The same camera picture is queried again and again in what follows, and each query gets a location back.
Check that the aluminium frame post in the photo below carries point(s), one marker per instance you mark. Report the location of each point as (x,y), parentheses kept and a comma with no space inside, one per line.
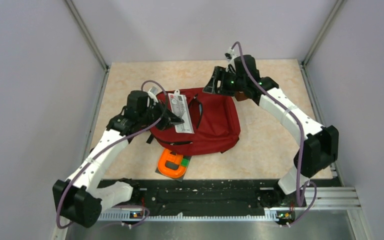
(86,34)
(327,24)

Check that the green toy block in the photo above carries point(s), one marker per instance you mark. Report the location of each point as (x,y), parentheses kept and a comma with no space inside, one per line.
(185,162)

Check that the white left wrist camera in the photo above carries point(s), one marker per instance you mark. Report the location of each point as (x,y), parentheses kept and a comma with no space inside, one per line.
(153,92)

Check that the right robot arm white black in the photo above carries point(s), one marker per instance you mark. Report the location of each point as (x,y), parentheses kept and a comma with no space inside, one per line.
(318,144)

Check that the orange plastic letter toy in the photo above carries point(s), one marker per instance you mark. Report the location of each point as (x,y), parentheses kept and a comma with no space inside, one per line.
(170,164)

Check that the aluminium frame post right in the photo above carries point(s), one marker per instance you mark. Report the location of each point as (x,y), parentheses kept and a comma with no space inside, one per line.
(327,24)

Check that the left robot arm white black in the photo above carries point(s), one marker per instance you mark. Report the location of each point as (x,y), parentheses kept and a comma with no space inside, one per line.
(79,198)

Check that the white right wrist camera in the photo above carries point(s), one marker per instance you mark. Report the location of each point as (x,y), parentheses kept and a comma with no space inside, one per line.
(230,53)

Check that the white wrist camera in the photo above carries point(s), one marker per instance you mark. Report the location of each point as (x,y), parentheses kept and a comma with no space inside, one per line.
(153,92)
(230,53)

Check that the aluminium frame post left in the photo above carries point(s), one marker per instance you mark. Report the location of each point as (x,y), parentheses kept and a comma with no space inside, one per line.
(86,34)

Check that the red backpack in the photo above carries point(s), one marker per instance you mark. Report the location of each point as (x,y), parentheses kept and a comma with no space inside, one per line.
(215,123)

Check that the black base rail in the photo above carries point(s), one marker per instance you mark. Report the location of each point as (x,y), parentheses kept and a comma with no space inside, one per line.
(209,198)

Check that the brown wooden metronome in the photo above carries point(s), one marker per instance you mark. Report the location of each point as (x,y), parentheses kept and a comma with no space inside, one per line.
(240,96)

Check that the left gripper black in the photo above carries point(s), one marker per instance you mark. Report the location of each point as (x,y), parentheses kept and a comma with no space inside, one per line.
(170,119)

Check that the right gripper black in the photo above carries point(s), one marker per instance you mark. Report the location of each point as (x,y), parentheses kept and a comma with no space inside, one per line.
(218,75)

